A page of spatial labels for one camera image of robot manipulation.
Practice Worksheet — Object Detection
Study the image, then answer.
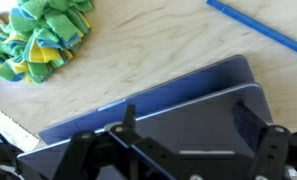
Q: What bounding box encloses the white paper sheet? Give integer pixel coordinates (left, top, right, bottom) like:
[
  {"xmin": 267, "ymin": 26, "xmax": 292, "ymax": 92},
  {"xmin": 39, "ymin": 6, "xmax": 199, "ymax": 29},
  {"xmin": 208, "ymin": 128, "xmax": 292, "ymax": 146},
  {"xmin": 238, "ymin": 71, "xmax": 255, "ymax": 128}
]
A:
[{"xmin": 0, "ymin": 110, "xmax": 39, "ymax": 152}]

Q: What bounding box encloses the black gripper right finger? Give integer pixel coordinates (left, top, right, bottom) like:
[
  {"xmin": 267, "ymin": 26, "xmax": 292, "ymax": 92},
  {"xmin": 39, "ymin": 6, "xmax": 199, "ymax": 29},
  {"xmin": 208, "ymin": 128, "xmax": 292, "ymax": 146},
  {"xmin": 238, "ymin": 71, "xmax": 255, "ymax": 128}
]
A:
[{"xmin": 233, "ymin": 104, "xmax": 267, "ymax": 152}]

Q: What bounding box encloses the blue pen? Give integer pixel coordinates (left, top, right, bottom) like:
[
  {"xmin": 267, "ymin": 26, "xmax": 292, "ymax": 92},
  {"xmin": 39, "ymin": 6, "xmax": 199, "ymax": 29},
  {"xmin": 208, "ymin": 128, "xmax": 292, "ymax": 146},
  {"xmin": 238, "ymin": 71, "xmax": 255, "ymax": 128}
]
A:
[{"xmin": 206, "ymin": 0, "xmax": 297, "ymax": 52}]

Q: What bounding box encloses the green yellow fabric wreath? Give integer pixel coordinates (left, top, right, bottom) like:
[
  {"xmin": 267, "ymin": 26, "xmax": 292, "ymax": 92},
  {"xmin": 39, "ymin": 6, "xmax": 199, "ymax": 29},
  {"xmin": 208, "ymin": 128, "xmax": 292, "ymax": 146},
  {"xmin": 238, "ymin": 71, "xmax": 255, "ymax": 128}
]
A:
[{"xmin": 0, "ymin": 0, "xmax": 94, "ymax": 84}]

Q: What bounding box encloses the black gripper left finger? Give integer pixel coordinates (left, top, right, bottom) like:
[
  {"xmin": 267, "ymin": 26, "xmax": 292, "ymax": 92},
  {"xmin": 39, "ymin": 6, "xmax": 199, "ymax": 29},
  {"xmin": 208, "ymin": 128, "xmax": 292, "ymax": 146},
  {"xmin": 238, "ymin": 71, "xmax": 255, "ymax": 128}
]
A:
[{"xmin": 122, "ymin": 104, "xmax": 136, "ymax": 130}]

